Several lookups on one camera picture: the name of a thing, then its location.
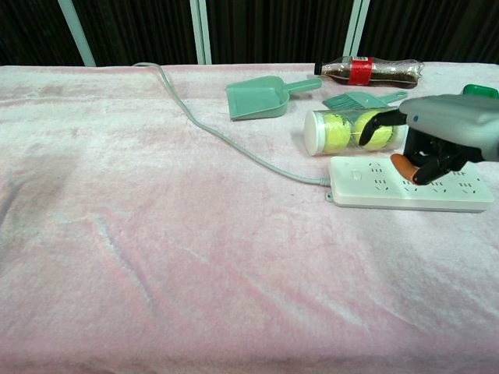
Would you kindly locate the white frame post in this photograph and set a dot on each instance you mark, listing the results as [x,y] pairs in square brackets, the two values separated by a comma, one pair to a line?
[76,31]
[356,27]
[200,31]

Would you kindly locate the green plastic dustpan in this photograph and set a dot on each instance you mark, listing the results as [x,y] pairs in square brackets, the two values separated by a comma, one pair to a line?
[257,99]

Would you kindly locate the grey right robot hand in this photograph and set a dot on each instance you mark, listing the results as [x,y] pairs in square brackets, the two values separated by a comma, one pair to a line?
[448,121]

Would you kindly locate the pink plush table cloth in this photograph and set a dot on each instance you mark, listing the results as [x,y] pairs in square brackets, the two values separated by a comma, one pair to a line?
[156,233]

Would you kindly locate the clear tennis ball tube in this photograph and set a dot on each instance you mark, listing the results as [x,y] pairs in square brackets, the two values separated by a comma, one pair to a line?
[313,132]

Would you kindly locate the cola bottle with red label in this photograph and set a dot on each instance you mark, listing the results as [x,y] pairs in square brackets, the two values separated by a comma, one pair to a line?
[358,71]

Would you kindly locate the green hand brush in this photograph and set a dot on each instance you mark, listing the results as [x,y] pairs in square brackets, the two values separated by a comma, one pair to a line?
[351,102]

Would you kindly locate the black pleated curtain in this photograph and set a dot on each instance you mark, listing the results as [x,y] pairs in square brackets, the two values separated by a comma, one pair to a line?
[273,27]

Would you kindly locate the white power strip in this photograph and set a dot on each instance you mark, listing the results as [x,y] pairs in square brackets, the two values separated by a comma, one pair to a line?
[358,187]

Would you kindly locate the yellow tennis ball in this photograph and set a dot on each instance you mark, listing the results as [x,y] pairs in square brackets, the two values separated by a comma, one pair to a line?
[384,136]
[337,134]

